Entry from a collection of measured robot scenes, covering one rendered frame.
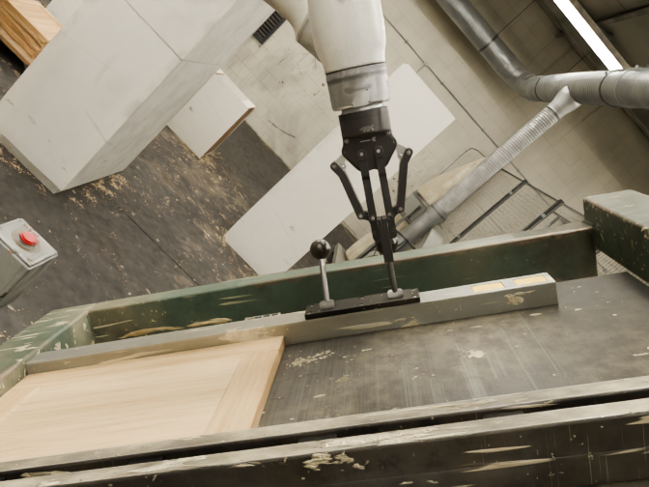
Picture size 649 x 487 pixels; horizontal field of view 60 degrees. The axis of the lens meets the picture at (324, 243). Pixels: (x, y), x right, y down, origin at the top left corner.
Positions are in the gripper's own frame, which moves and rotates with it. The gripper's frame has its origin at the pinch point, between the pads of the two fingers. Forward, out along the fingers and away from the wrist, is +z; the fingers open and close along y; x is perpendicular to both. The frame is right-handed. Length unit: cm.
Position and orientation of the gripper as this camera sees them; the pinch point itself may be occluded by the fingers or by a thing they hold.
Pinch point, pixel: (385, 239)
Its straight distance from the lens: 89.2
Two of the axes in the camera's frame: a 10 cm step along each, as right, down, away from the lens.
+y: 9.8, -1.7, -1.2
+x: 0.8, -2.5, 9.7
